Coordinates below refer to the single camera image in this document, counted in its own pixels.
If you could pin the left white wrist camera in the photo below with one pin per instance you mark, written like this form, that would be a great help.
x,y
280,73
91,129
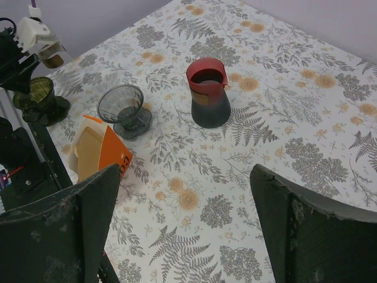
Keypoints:
x,y
33,34

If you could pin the grey clear dripper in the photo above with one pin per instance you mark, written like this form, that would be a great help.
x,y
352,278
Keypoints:
x,y
122,106

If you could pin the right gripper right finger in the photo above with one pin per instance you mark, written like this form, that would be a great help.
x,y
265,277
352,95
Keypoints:
x,y
310,237

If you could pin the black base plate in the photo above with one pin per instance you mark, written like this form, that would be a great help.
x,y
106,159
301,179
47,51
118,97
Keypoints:
x,y
31,167

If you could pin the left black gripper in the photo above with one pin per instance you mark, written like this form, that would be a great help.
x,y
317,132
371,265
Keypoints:
x,y
15,76

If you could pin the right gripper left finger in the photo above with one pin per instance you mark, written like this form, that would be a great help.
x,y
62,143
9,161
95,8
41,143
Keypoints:
x,y
61,238

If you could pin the red grey coffee server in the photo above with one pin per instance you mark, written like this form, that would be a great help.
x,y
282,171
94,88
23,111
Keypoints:
x,y
210,106

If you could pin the floral table mat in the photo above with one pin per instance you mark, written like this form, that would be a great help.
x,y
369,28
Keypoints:
x,y
299,106

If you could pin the olive green dripper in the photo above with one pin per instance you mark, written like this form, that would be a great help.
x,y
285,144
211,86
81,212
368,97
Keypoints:
x,y
41,105

